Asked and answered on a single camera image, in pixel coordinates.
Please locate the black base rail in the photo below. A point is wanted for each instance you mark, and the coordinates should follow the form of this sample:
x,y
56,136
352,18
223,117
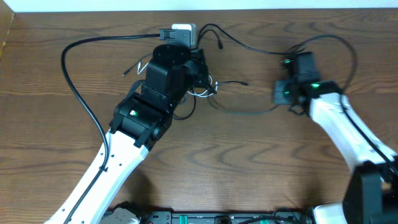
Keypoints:
x,y
131,213

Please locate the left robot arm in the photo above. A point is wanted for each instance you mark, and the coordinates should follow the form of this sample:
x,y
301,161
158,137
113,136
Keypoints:
x,y
138,122

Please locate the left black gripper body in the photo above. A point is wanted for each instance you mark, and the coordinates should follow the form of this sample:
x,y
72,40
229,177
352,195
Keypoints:
x,y
197,76

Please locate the cardboard box edge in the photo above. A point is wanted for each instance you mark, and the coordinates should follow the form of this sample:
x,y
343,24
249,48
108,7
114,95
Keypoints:
x,y
6,18

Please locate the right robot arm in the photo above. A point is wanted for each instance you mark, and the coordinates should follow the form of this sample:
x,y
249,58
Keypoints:
x,y
371,196

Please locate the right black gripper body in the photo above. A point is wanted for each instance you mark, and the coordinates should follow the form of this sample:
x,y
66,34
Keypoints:
x,y
282,92

